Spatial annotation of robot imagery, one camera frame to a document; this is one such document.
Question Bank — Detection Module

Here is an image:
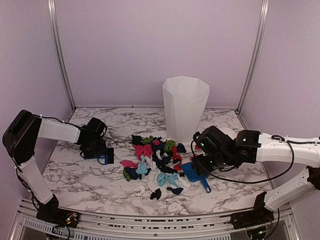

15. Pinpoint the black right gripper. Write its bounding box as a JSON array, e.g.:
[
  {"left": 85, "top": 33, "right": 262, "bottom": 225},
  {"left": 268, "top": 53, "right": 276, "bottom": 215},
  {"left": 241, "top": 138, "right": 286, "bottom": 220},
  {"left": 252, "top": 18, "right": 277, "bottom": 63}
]
[{"left": 191, "top": 152, "right": 234, "bottom": 177}]

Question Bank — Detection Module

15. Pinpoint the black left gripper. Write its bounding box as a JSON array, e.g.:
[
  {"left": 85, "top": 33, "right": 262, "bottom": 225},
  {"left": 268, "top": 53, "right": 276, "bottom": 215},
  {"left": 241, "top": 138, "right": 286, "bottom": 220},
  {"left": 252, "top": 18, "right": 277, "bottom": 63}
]
[{"left": 83, "top": 139, "right": 108, "bottom": 158}]

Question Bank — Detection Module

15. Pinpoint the blue hand brush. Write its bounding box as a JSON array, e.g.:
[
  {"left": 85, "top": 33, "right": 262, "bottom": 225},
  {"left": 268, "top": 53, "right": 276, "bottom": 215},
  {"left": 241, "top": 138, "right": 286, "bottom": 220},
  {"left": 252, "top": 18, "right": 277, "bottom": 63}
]
[{"left": 84, "top": 148, "right": 115, "bottom": 166}]

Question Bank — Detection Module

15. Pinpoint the blue plastic dustpan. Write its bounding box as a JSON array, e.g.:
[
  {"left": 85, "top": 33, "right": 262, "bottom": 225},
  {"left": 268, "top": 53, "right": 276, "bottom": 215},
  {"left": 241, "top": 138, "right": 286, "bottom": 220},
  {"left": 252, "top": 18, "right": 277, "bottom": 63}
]
[{"left": 180, "top": 162, "right": 212, "bottom": 194}]

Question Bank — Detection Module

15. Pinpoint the pink paper scrap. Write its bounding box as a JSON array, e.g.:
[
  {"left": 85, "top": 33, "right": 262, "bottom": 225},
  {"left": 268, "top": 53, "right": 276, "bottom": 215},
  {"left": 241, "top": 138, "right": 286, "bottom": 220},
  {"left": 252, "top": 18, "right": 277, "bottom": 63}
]
[{"left": 120, "top": 159, "right": 139, "bottom": 169}]

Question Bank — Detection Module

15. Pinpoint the black paper scrap back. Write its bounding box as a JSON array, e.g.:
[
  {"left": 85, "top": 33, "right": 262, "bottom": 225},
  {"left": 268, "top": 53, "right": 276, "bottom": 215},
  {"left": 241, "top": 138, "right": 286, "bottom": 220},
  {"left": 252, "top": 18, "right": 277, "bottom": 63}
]
[{"left": 131, "top": 134, "right": 143, "bottom": 145}]

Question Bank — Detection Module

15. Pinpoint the black paper scrap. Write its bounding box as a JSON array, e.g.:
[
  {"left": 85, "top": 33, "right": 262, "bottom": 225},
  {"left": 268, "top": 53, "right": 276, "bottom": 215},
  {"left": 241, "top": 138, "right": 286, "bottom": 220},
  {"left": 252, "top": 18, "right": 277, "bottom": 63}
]
[
  {"left": 150, "top": 188, "right": 162, "bottom": 200},
  {"left": 131, "top": 134, "right": 143, "bottom": 145}
]

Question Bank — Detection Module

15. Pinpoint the light blue paper scrap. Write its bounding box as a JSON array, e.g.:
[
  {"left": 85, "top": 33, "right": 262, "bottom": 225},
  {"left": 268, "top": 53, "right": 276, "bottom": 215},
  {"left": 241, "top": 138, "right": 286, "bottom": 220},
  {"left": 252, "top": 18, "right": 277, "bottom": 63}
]
[{"left": 136, "top": 155, "right": 151, "bottom": 175}]

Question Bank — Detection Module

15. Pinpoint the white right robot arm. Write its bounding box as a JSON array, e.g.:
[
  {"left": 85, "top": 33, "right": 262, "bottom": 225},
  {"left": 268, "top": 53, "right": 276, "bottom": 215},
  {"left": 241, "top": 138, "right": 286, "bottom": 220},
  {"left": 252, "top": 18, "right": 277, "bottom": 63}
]
[{"left": 192, "top": 126, "right": 320, "bottom": 224}]

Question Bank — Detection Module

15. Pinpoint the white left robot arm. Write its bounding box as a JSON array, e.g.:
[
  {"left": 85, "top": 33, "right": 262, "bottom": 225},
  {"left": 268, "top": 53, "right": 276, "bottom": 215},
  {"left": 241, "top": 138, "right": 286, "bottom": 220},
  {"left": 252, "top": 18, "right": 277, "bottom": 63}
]
[{"left": 2, "top": 109, "right": 108, "bottom": 223}]

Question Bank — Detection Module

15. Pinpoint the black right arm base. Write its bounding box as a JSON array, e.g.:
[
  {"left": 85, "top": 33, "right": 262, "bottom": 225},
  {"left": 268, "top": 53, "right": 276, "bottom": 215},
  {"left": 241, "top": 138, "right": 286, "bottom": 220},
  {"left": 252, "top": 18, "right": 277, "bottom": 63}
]
[{"left": 230, "top": 191, "right": 275, "bottom": 230}]

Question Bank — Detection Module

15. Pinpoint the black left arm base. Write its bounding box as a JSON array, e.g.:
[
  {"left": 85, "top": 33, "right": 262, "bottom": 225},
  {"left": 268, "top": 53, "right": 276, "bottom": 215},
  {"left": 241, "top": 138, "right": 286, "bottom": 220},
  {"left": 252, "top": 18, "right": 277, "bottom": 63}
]
[{"left": 36, "top": 195, "right": 80, "bottom": 229}]

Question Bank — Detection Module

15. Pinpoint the white and orange bowl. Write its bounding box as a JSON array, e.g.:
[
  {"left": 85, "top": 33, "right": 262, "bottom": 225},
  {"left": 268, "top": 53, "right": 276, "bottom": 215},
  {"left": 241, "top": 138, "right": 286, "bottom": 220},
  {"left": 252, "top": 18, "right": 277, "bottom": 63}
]
[{"left": 219, "top": 127, "right": 238, "bottom": 140}]

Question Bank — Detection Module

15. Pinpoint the navy paper scrap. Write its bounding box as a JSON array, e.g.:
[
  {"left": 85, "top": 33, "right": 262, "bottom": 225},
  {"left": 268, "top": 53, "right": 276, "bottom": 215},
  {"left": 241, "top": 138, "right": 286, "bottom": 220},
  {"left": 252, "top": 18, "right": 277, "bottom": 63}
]
[{"left": 125, "top": 167, "right": 142, "bottom": 180}]

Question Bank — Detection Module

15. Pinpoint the white plastic waste bin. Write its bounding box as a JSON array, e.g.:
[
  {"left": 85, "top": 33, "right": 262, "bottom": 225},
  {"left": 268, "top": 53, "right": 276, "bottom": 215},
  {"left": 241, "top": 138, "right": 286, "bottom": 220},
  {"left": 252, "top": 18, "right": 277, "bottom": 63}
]
[{"left": 162, "top": 76, "right": 210, "bottom": 143}]

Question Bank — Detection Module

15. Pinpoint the white paper scrap front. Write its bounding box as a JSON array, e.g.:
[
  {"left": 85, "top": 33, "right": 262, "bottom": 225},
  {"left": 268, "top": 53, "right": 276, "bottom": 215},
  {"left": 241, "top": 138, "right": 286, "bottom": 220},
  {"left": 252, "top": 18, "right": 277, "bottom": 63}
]
[{"left": 133, "top": 185, "right": 146, "bottom": 197}]

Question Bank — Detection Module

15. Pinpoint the black paper scrap front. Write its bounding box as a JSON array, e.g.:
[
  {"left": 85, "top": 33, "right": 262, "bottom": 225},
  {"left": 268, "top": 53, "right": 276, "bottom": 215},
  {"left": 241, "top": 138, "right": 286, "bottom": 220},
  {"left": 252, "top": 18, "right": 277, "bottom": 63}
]
[{"left": 150, "top": 188, "right": 162, "bottom": 200}]

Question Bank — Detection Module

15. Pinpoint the aluminium front frame rail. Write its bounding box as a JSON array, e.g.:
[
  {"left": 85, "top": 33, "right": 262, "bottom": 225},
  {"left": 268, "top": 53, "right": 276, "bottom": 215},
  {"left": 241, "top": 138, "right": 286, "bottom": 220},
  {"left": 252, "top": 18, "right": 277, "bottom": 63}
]
[{"left": 9, "top": 197, "right": 301, "bottom": 240}]

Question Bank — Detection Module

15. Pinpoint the left aluminium corner post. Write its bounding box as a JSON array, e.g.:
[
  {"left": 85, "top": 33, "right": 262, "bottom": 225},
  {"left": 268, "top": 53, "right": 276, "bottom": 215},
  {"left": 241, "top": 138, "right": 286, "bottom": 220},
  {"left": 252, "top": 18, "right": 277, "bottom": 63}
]
[{"left": 47, "top": 0, "right": 76, "bottom": 112}]

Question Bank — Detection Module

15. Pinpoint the aluminium corner post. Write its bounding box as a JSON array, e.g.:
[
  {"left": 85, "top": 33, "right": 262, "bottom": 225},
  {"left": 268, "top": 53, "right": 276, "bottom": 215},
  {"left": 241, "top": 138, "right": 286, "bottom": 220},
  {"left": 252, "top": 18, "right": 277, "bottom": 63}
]
[
  {"left": 235, "top": 0, "right": 270, "bottom": 115},
  {"left": 47, "top": 0, "right": 76, "bottom": 112}
]

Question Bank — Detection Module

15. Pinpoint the right aluminium corner post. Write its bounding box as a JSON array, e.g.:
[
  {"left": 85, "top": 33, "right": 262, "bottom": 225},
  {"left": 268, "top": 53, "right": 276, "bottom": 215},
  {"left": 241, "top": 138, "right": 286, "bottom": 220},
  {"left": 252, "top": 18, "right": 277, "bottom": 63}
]
[{"left": 235, "top": 0, "right": 270, "bottom": 115}]

